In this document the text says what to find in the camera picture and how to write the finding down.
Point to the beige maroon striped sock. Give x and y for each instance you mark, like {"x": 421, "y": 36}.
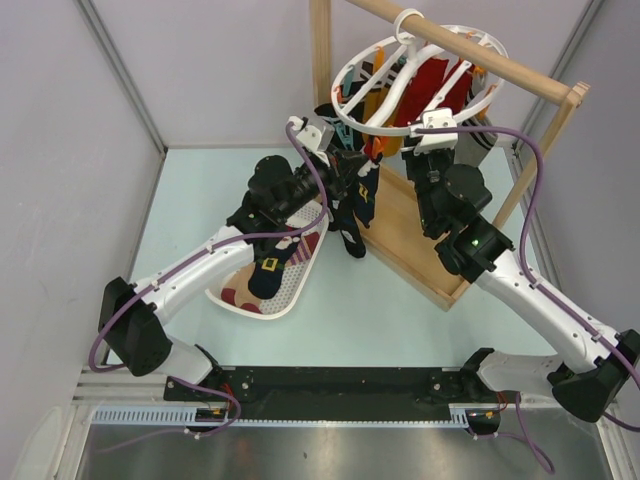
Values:
{"x": 236, "y": 291}

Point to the wooden hanger stand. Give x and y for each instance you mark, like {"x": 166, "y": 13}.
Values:
{"x": 395, "y": 232}

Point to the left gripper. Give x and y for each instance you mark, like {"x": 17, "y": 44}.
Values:
{"x": 342, "y": 168}

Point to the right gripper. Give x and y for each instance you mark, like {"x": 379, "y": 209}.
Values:
{"x": 411, "y": 159}

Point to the red patterned sock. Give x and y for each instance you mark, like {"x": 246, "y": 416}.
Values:
{"x": 457, "y": 85}

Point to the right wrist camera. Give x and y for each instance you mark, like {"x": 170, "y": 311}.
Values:
{"x": 434, "y": 130}

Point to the white round clip hanger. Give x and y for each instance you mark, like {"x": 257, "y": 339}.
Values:
{"x": 402, "y": 84}

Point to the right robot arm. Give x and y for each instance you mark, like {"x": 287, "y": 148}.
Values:
{"x": 591, "y": 360}

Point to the white laundry basket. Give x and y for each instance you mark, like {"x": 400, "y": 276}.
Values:
{"x": 294, "y": 277}

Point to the grey striped sock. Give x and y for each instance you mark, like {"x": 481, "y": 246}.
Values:
{"x": 473, "y": 147}

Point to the navy santa sock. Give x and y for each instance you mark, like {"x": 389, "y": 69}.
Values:
{"x": 365, "y": 190}
{"x": 266, "y": 278}

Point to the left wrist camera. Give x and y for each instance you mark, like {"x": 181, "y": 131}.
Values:
{"x": 310, "y": 138}

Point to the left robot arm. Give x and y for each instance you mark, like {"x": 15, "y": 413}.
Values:
{"x": 134, "y": 315}

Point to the white cable duct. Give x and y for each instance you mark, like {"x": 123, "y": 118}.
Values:
{"x": 183, "y": 416}

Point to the mustard brown striped sock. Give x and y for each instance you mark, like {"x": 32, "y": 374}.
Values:
{"x": 372, "y": 102}

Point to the black sock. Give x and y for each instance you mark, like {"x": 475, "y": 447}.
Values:
{"x": 328, "y": 114}
{"x": 344, "y": 222}

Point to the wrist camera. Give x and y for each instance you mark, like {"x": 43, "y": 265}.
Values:
{"x": 310, "y": 138}
{"x": 434, "y": 130}

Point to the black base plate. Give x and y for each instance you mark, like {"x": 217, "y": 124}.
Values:
{"x": 358, "y": 394}

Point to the orange clip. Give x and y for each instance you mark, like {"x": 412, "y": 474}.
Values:
{"x": 375, "y": 148}

